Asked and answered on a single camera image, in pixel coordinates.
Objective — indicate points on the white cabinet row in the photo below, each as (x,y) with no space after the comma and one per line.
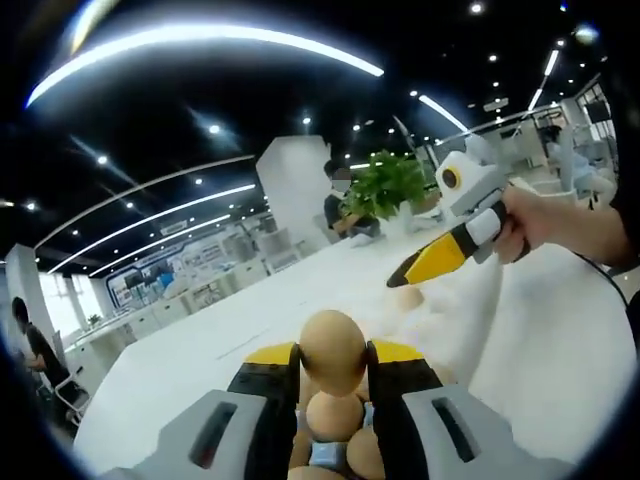
(200,295)

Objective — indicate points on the white foam board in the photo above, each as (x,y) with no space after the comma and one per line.
(450,340)

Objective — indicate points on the blue egg tray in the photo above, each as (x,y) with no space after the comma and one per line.
(327,452)

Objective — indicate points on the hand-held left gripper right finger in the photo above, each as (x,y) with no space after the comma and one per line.
(420,435)

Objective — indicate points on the cluster of brown eggs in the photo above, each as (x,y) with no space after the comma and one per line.
(335,415)

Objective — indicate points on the person's right hand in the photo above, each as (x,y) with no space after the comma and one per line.
(525,225)

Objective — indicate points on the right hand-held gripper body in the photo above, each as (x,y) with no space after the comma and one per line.
(475,175)

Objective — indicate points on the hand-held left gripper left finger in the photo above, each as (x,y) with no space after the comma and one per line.
(250,430)

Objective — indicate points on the white table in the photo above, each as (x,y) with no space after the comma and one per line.
(200,350)

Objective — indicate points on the green plant in white pot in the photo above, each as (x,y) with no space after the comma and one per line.
(390,185)

